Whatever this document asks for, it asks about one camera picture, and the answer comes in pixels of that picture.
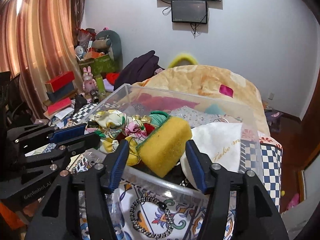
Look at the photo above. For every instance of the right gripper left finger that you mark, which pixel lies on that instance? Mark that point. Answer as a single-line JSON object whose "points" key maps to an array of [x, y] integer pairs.
{"points": [[58, 216]]}

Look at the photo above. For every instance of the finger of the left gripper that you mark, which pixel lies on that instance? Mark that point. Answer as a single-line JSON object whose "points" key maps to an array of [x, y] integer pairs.
{"points": [[67, 133]]}

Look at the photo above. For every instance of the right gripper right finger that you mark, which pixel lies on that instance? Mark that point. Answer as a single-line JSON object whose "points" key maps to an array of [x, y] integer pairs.
{"points": [[256, 214]]}

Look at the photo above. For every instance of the floral yellow scarf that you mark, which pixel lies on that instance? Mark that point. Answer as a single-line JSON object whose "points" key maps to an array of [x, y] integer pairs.
{"points": [[115, 126]]}

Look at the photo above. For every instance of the white drawstring cloth bag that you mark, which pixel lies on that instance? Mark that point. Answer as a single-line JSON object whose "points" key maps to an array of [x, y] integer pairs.
{"points": [[221, 142]]}

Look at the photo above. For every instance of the green knitted glove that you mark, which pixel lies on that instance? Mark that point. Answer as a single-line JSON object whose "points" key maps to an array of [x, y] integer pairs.
{"points": [[158, 118]]}

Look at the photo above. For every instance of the yellow green sponge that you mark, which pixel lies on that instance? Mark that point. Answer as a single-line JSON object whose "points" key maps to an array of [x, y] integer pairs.
{"points": [[163, 148]]}

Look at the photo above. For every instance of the red book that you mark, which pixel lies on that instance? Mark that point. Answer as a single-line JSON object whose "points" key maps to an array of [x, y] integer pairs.
{"points": [[58, 106]]}

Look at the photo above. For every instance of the dark blue box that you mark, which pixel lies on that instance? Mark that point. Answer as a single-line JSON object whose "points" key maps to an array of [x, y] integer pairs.
{"points": [[59, 94]]}

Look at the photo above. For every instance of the red gift box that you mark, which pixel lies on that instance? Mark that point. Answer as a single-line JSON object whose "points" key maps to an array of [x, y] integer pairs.
{"points": [[59, 81]]}

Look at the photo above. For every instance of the pink rabbit figure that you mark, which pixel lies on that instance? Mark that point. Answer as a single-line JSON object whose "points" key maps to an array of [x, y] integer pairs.
{"points": [[89, 83]]}

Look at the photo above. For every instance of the green bottle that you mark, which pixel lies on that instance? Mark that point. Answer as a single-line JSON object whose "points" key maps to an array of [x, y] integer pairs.
{"points": [[100, 83]]}

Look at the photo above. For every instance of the green cardboard box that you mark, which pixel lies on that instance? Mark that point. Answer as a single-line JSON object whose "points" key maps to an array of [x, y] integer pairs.
{"points": [[103, 64]]}

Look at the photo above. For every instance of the patterned bed sheet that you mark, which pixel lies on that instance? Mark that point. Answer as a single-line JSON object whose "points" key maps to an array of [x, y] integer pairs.
{"points": [[187, 212]]}

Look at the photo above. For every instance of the red cloth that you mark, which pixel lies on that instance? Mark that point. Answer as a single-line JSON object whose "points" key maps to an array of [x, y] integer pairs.
{"points": [[137, 130]]}

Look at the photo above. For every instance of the grey plush toy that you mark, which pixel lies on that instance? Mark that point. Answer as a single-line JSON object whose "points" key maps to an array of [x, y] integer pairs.
{"points": [[108, 41]]}

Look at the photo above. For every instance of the dark purple jacket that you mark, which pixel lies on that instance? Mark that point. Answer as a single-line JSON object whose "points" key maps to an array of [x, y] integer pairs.
{"points": [[139, 69]]}

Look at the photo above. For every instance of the clear plastic storage box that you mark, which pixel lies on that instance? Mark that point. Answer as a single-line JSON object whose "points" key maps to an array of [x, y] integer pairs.
{"points": [[134, 100]]}

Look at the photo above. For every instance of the orange striped curtain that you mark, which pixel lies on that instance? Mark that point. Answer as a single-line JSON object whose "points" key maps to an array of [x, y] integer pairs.
{"points": [[37, 42]]}

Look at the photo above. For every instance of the orange yellow fleece blanket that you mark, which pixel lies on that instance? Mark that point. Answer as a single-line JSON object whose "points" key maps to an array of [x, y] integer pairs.
{"points": [[212, 82]]}

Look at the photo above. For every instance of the small black wall monitor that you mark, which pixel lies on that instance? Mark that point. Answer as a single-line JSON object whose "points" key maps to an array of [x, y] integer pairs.
{"points": [[189, 11]]}

